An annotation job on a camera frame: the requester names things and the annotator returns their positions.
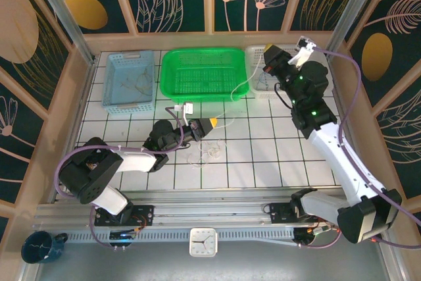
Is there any dark blue mug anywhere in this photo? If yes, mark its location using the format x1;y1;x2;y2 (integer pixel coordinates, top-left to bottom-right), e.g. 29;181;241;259
21;230;69;265

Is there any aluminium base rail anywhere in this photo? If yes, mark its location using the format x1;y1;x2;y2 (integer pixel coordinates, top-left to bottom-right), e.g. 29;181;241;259
32;188;387;229

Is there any light blue plastic basket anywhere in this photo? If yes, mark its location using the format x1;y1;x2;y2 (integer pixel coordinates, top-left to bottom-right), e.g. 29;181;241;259
101;49;155;116

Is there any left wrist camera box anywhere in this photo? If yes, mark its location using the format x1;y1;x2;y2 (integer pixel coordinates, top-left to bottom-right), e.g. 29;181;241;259
174;102;194;127

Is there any white thin cable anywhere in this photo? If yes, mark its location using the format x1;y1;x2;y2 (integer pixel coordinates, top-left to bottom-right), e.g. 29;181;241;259
187;139;228;168
213;52;267;129

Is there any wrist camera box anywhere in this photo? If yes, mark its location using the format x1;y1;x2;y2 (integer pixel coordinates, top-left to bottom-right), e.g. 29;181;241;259
287;36;316;66
174;102;194;127

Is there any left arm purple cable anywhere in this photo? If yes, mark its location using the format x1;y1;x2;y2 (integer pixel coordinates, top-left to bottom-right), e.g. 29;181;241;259
54;106;185;249

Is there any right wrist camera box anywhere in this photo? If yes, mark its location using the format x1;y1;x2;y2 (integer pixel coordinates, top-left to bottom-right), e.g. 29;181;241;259
287;36;316;66

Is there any white plastic basket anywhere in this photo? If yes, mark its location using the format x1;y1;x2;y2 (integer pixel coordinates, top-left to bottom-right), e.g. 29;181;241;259
245;43;333;99

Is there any grey slotted cable duct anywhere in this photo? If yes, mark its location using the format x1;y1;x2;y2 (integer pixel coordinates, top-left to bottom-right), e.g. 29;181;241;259
65;228;297;243

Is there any white square clock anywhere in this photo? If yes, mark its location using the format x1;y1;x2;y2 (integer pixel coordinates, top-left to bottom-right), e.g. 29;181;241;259
189;227;218;258

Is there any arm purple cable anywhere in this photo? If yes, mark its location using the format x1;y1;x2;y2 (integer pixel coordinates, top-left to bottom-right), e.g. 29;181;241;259
297;46;421;251
54;106;185;249

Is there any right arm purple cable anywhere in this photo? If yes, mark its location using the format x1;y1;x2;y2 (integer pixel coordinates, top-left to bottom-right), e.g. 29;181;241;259
297;46;421;251

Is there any green plastic basket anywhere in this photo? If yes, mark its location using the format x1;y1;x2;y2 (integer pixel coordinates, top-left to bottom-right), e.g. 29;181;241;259
160;47;250;104

